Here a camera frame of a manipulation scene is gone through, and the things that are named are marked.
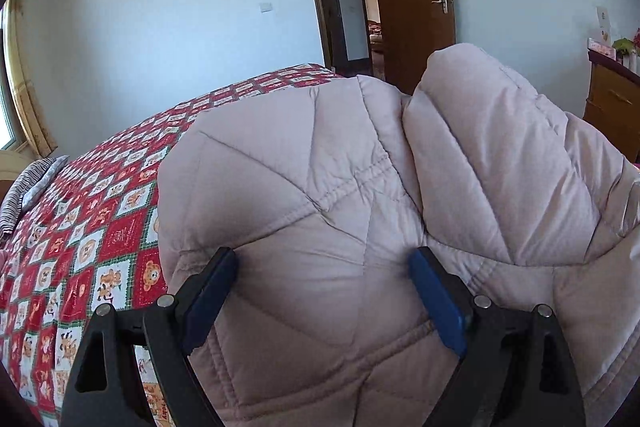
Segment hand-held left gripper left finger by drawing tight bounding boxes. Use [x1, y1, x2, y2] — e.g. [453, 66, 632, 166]
[60, 247, 239, 427]

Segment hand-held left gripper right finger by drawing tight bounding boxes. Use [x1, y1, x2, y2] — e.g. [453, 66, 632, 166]
[407, 246, 587, 427]

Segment pale pink quilted jacket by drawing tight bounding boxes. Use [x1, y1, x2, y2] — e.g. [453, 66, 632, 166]
[156, 43, 640, 427]

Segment red printed bedspread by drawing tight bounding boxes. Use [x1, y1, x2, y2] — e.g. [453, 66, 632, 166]
[0, 63, 351, 427]

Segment grey patterned pillow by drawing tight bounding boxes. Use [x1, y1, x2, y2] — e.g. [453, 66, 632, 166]
[20, 155, 70, 214]

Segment striped pillow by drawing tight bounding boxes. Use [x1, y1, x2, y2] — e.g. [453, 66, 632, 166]
[0, 157, 57, 239]

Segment beige wooden headboard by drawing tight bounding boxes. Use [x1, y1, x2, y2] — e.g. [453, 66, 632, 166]
[0, 149, 32, 190]

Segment wooden cabinet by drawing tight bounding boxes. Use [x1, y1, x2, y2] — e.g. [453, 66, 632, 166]
[582, 49, 640, 164]

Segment brown wooden door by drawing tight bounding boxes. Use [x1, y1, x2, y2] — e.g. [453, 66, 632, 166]
[369, 0, 457, 96]

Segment dark red sofa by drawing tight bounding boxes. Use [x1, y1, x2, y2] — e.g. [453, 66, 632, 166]
[369, 21, 387, 54]

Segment yellow curtain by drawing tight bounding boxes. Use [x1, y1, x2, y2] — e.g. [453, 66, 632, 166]
[4, 0, 59, 158]

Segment window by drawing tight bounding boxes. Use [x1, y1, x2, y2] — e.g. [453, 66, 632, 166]
[0, 7, 22, 152]

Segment pink box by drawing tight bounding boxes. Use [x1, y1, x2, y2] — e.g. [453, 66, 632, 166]
[587, 38, 617, 58]

